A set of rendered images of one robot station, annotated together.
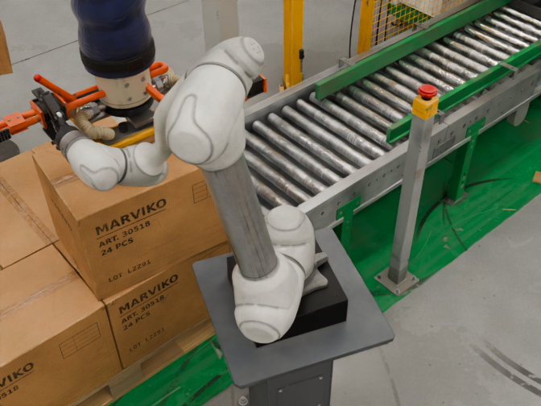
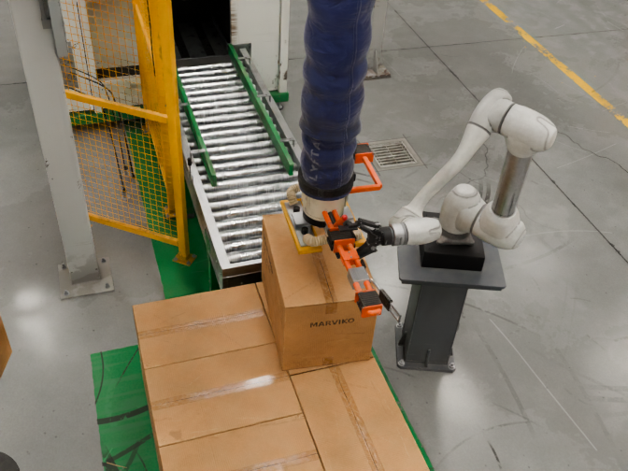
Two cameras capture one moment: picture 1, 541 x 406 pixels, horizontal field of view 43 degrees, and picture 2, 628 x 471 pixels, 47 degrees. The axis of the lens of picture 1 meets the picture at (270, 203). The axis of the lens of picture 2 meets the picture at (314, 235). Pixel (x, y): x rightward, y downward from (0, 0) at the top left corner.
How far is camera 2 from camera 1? 2.99 m
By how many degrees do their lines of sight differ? 52
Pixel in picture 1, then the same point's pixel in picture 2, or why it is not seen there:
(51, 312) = (367, 389)
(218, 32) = (81, 198)
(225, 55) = (506, 99)
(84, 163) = (431, 227)
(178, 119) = (548, 129)
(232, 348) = (478, 280)
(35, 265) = (310, 391)
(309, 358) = (495, 254)
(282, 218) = (467, 191)
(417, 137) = not seen: hidden behind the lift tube
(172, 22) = not seen: outside the picture
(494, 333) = not seen: hidden behind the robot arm
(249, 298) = (515, 223)
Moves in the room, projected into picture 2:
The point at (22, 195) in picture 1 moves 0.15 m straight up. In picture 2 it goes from (212, 385) to (211, 363)
